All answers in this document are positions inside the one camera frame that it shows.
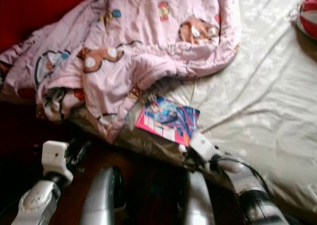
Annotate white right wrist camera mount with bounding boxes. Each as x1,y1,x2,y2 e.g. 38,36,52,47
189,132,221,164

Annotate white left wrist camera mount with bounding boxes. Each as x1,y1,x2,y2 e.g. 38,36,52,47
41,140,70,181

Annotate pink cartoon print quilt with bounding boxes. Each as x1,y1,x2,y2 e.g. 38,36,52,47
0,0,241,145

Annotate red white blue bolster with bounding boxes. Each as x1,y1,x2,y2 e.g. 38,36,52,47
291,0,317,42

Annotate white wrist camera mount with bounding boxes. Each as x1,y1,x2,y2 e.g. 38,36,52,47
189,132,221,164
41,140,70,181

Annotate large red cushion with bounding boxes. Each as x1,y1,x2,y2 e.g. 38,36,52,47
0,0,102,151

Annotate silver left robot leg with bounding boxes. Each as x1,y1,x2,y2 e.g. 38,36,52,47
79,166,123,225

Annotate silver right robot leg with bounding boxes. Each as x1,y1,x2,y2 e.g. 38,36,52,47
181,171,216,225

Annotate colourful comic book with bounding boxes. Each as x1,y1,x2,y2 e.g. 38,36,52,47
135,94,200,147

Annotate silver robot leg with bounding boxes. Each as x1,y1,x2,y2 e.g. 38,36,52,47
79,166,123,225
181,171,216,225

